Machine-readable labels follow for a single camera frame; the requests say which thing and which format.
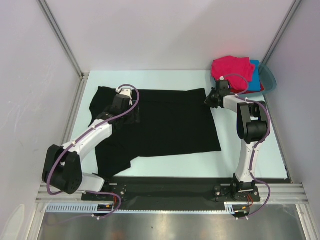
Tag black t shirt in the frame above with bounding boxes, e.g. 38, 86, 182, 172
95, 88, 222, 179

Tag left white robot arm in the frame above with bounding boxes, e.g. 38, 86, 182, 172
42, 88, 139, 200

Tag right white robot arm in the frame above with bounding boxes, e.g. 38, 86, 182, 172
205, 79, 271, 201

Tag pink t shirt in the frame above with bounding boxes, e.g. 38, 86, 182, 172
211, 55, 256, 91

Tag blue t shirt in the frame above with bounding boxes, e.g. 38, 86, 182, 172
248, 60, 261, 91

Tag teal plastic basket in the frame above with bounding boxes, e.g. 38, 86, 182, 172
211, 62, 278, 101

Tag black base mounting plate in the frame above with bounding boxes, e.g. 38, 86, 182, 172
81, 177, 262, 211

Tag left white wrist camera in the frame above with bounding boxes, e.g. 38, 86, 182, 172
116, 88, 133, 100

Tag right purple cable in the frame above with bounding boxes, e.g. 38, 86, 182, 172
219, 74, 272, 221

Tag left aluminium frame post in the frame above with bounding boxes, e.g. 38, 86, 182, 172
36, 0, 85, 78

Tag aluminium frame post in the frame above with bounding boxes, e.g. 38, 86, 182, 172
36, 0, 85, 78
262, 0, 304, 65

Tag right white cable duct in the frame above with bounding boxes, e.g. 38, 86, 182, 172
224, 202, 250, 216

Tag white cable duct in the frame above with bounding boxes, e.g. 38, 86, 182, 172
224, 202, 250, 216
46, 203, 114, 214

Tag aluminium front rail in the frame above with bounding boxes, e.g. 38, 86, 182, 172
36, 183, 309, 205

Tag left white cable duct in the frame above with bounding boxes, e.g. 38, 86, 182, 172
46, 203, 114, 214

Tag right aluminium frame post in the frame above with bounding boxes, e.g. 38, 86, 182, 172
262, 0, 304, 65

